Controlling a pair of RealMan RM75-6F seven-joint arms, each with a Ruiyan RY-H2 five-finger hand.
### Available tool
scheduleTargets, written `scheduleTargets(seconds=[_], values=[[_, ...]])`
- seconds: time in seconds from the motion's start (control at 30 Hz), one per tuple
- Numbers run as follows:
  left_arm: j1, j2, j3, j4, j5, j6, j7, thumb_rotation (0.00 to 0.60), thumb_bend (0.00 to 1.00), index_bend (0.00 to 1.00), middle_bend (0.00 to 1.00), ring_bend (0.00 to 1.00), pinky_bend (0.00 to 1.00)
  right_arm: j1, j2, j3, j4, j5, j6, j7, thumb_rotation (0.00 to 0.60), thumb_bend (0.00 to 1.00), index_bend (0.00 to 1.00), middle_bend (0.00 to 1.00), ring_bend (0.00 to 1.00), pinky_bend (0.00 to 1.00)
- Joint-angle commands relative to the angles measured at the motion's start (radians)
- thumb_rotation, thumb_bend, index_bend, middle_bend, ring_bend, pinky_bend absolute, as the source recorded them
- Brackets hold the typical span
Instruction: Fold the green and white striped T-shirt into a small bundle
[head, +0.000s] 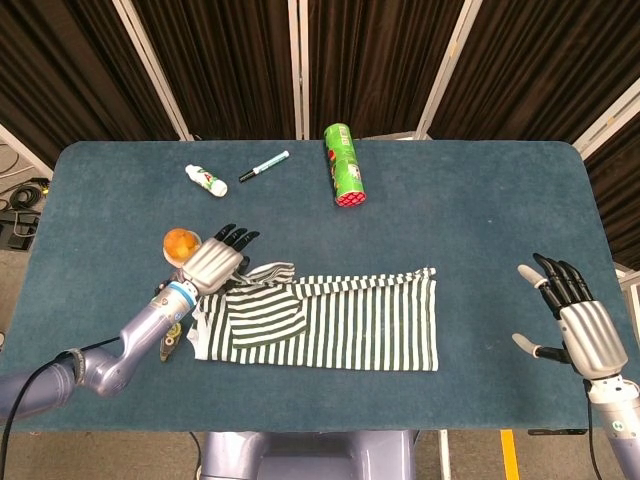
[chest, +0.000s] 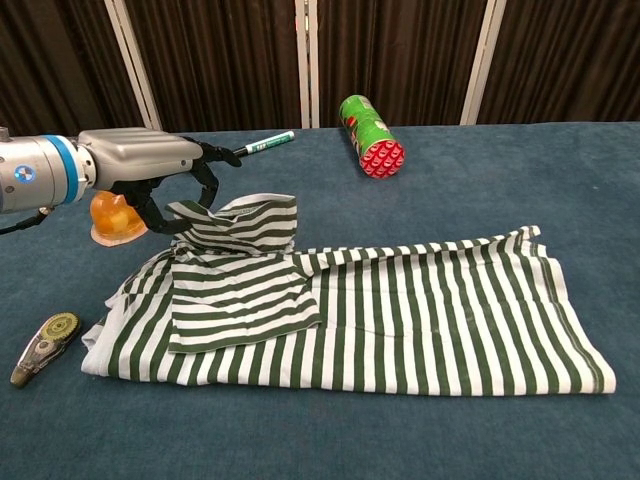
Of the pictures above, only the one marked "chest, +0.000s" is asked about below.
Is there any green snack can red lid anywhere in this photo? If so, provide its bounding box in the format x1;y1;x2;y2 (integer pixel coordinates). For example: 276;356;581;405
338;94;407;180

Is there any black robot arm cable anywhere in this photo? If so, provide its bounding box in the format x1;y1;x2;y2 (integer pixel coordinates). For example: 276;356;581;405
0;206;55;236

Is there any white partition frame post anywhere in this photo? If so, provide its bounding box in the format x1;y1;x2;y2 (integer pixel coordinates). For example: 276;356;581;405
293;0;321;129
458;0;509;126
103;0;162;130

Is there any green white striped T-shirt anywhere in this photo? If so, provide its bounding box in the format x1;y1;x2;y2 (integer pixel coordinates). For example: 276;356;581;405
81;192;618;398

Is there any orange fruit jelly cup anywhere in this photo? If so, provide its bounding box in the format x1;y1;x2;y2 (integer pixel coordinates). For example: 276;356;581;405
89;189;150;248

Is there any white green marker pen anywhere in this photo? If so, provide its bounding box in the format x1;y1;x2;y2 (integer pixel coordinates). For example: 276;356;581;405
232;130;296;156

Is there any correction tape dispenser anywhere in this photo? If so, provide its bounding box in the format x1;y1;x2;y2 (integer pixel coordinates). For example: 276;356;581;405
9;311;84;390

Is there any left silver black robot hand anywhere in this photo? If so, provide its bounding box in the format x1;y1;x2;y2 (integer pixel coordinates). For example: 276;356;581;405
77;126;243;236

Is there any dark pleated partition panel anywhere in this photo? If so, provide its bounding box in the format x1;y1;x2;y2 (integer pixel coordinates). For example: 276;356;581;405
0;0;151;139
477;0;640;125
317;0;489;129
122;0;304;135

